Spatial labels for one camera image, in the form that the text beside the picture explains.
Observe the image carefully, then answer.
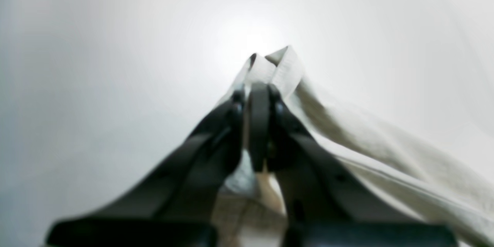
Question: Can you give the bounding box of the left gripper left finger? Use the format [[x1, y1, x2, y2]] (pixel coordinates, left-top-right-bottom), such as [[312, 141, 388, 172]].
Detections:
[[46, 90, 245, 247]]

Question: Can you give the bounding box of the light grey t-shirt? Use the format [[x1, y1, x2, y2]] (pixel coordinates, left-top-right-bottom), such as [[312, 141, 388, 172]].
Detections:
[[212, 46, 494, 247]]

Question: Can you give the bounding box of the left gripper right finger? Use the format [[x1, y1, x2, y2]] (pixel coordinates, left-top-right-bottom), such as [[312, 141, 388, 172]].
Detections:
[[248, 82, 458, 247]]

